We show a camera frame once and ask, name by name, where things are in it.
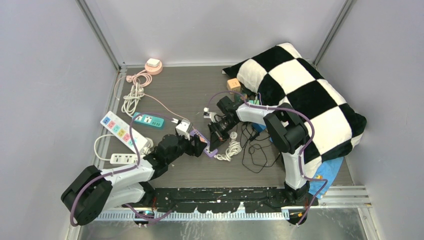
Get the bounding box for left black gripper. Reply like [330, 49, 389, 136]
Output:
[166, 132, 206, 165]

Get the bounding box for teal usb power strip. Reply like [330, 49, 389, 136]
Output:
[132, 112, 165, 129]

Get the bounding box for pink round socket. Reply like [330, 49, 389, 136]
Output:
[144, 60, 163, 76]

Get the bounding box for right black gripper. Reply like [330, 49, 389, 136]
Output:
[208, 117, 239, 152]

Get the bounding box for purple cable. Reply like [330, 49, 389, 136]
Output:
[69, 112, 180, 228]
[206, 91, 329, 226]

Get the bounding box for purple power strip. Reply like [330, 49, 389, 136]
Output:
[189, 129, 219, 158]

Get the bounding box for black thin cable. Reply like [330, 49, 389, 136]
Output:
[240, 120, 282, 175]

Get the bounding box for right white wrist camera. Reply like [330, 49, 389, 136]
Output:
[203, 107, 216, 121]

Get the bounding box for checkered black white pillow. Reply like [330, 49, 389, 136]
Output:
[222, 42, 367, 178]

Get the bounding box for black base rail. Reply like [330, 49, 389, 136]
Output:
[130, 187, 318, 214]

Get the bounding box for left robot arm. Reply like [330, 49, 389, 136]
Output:
[60, 134, 207, 227]

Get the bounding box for orange cube socket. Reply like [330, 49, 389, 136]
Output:
[226, 78, 241, 92]

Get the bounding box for white thick coiled cable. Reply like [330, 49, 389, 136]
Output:
[121, 82, 147, 118]

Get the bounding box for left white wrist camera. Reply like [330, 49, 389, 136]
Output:
[175, 119, 192, 140]

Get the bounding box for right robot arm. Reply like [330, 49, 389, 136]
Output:
[208, 96, 310, 205]

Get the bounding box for blue cube socket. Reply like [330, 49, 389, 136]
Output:
[251, 123, 267, 133]

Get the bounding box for white colourful power strip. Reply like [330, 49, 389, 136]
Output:
[100, 111, 149, 154]

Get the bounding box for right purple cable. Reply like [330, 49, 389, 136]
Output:
[206, 91, 329, 226]

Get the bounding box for small teal adapters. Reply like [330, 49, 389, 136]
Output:
[248, 99, 261, 105]

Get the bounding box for dark green cube socket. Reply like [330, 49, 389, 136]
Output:
[234, 93, 248, 103]

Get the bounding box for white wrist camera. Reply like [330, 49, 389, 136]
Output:
[175, 119, 192, 140]
[203, 107, 216, 121]

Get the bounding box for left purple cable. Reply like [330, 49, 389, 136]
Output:
[69, 112, 180, 228]

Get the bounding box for white charger block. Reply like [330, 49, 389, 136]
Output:
[146, 58, 161, 68]

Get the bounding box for pink coiled cable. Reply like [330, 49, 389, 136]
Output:
[113, 67, 153, 100]

